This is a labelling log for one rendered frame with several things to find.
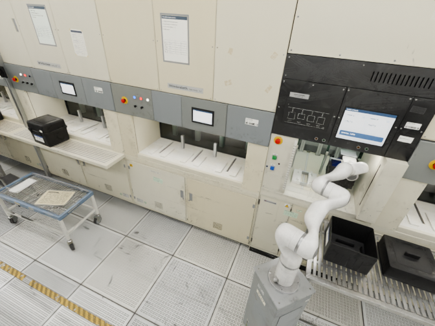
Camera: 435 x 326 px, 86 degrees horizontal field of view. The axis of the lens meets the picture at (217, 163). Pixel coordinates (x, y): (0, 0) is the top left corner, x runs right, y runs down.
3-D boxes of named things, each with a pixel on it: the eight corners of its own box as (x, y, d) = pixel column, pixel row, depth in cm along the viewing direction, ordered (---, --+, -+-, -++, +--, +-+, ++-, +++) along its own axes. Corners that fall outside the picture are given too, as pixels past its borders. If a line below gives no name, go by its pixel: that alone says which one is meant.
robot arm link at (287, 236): (294, 274, 129) (305, 247, 116) (266, 253, 140) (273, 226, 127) (304, 260, 137) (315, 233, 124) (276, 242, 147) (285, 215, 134)
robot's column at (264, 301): (258, 359, 173) (278, 309, 131) (241, 320, 194) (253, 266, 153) (289, 343, 182) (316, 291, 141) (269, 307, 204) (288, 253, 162)
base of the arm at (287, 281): (279, 298, 136) (286, 281, 126) (262, 270, 151) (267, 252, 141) (305, 287, 143) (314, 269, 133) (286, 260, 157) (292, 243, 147)
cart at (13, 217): (6, 224, 264) (-14, 192, 237) (48, 196, 305) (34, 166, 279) (73, 253, 239) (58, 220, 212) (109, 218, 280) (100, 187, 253)
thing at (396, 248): (382, 275, 152) (391, 263, 145) (376, 242, 175) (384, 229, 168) (437, 295, 143) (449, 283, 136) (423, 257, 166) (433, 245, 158)
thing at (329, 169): (321, 185, 205) (333, 155, 187) (322, 173, 221) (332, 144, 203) (351, 193, 198) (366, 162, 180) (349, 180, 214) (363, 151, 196)
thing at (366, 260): (324, 230, 181) (331, 215, 172) (364, 244, 173) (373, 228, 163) (322, 259, 160) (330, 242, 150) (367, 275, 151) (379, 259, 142)
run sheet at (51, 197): (32, 204, 229) (31, 203, 228) (47, 189, 249) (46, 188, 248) (64, 206, 230) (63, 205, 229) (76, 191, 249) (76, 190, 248)
